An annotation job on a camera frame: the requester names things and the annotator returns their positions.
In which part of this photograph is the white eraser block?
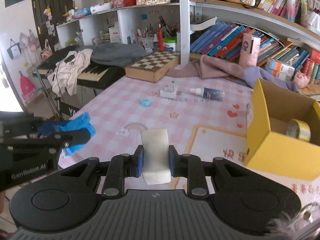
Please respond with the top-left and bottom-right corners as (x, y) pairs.
(141, 128), (171, 185)

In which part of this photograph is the navy spray bottle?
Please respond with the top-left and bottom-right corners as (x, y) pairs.
(189, 87), (225, 101)

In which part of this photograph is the yellow tape roll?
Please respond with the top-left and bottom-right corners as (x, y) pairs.
(286, 119), (311, 142)

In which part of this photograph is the small light blue wrapper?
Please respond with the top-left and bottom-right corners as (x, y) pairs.
(139, 99), (151, 107)

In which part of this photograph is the white red power adapter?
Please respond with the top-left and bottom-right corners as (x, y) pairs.
(159, 81), (182, 100)

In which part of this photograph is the white shirt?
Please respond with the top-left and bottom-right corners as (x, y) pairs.
(47, 48), (93, 96)

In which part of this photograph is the yellow cardboard box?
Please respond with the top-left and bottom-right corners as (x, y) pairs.
(245, 79), (319, 180)

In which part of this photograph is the black keyboard piano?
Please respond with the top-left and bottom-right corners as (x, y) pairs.
(37, 46), (125, 90)

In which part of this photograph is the wooden chess board box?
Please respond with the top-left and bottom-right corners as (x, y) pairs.
(125, 51), (181, 83)

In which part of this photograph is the pink purple cloth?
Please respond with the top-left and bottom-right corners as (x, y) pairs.
(167, 55), (299, 93)

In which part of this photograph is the grey cloth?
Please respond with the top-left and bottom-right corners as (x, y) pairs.
(75, 43), (147, 68)

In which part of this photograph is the pen holder cup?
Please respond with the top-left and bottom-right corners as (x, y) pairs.
(138, 37), (154, 49)

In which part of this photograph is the white green jar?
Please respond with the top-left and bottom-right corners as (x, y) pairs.
(163, 37), (177, 52)

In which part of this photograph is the orange blue white box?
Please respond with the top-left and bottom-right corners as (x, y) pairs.
(265, 58), (295, 81)

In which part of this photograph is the pink cartoon box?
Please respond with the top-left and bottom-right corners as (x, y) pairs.
(239, 34), (261, 67)

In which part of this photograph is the white bookshelf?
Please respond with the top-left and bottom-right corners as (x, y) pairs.
(56, 0), (319, 63)

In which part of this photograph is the pink pig toy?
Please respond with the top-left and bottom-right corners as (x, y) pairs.
(293, 70), (310, 89)

